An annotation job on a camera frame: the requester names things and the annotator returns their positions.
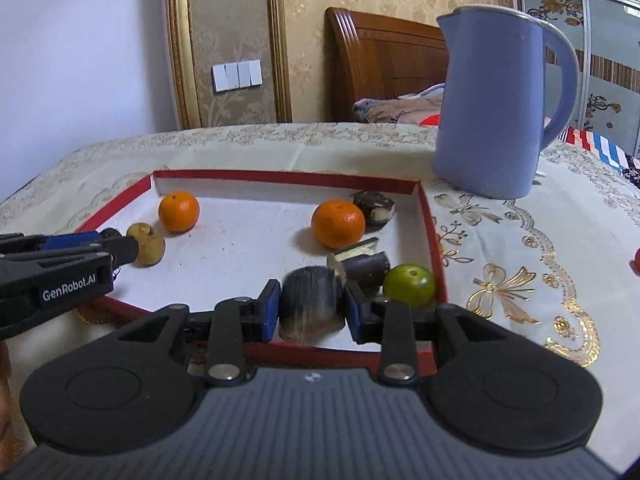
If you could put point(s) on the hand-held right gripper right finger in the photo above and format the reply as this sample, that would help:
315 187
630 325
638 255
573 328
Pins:
352 312

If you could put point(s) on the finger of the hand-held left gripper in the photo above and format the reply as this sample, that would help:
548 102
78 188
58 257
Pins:
70 241
122 251

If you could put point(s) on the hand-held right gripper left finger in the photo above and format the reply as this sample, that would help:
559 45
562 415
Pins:
270 310

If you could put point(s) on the yellow-brown round fruit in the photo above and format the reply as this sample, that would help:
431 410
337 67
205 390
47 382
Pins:
146 244

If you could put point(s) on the dark sugarcane piece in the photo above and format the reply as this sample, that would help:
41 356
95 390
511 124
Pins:
310 305
362 262

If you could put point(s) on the green jujube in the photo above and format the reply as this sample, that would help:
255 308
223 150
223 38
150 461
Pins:
410 285

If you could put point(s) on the orange mandarin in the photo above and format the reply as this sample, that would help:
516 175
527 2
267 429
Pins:
338 223
178 211

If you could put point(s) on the red cardboard box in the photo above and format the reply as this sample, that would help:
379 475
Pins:
240 240

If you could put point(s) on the dark brown round fruit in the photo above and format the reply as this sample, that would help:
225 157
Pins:
374 205

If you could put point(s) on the brown pink blanket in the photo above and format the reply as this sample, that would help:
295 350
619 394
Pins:
400 107

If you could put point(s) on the blue electric kettle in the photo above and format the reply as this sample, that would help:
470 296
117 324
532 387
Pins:
487 110

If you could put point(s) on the wooden bed headboard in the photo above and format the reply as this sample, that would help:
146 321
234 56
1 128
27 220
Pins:
390 60

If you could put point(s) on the red cherry tomato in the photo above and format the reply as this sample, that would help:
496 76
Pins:
636 260

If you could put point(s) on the striped blanket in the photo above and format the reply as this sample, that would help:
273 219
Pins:
600 145

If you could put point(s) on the wardrobe with patterned doors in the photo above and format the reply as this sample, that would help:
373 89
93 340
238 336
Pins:
605 25

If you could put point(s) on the white light switch panel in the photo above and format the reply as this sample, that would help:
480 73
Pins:
237 75

